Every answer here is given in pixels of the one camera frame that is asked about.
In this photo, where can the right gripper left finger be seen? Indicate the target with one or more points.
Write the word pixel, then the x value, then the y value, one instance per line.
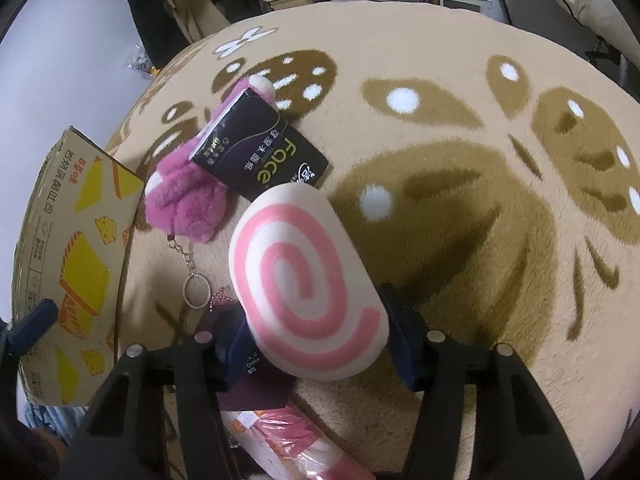
pixel 123 433

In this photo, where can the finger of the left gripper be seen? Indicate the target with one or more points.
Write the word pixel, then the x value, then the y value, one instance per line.
pixel 17 339

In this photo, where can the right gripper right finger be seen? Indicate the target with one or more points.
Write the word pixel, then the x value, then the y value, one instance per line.
pixel 517 434

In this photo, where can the pink towel roll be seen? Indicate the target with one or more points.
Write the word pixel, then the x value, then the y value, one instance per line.
pixel 288 445

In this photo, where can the pink bunny plush keychain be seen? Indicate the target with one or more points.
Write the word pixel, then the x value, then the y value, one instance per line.
pixel 181 198

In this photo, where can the pink swirl roll plush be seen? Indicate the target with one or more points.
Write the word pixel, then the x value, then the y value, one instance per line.
pixel 309 303

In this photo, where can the black tissue pack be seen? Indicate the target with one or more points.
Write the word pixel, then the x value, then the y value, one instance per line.
pixel 250 147

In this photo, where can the open cardboard box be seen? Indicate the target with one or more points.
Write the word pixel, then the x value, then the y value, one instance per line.
pixel 71 250

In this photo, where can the plastic bag with toys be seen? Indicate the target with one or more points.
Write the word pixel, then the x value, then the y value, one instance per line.
pixel 141 63

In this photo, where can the black hanging coat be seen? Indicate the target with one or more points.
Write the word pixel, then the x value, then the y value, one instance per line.
pixel 160 35

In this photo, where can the cream duvet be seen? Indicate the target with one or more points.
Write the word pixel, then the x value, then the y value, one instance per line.
pixel 606 21

